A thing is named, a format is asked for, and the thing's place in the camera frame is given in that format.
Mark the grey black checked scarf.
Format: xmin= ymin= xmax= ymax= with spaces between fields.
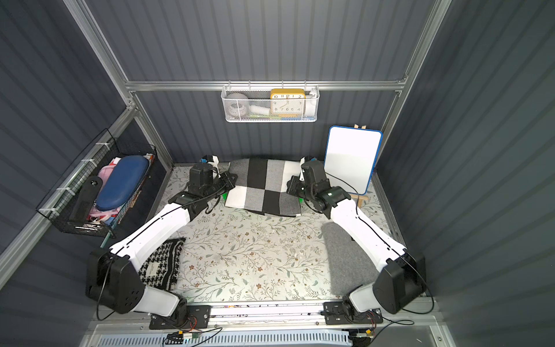
xmin=225 ymin=158 xmax=301 ymax=217

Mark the dark grey scarf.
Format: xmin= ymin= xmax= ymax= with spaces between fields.
xmin=321 ymin=223 xmax=379 ymax=296

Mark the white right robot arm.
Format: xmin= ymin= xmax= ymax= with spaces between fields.
xmin=287 ymin=160 xmax=428 ymax=315

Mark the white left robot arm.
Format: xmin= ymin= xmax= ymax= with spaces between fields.
xmin=85 ymin=163 xmax=238 ymax=322

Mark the black white houndstooth scarf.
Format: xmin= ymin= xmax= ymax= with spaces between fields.
xmin=139 ymin=238 xmax=186 ymax=291

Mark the pink item in basket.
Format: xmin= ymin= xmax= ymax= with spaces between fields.
xmin=88 ymin=157 xmax=121 ymax=223

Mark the blue framed whiteboard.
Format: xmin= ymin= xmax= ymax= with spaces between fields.
xmin=325 ymin=126 xmax=382 ymax=195

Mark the yellow alarm clock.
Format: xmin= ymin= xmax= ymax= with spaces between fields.
xmin=270 ymin=88 xmax=306 ymax=117

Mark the white tape roll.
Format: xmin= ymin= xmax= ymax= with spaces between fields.
xmin=223 ymin=93 xmax=249 ymax=119

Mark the white wire wall basket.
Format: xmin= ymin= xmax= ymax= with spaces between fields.
xmin=221 ymin=85 xmax=320 ymax=123

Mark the black remote handle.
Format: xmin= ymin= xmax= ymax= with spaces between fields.
xmin=68 ymin=176 xmax=103 ymax=224

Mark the black wire side basket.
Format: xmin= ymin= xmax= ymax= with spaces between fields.
xmin=37 ymin=130 xmax=158 ymax=238

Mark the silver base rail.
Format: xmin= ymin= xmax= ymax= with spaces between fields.
xmin=83 ymin=297 xmax=445 ymax=341

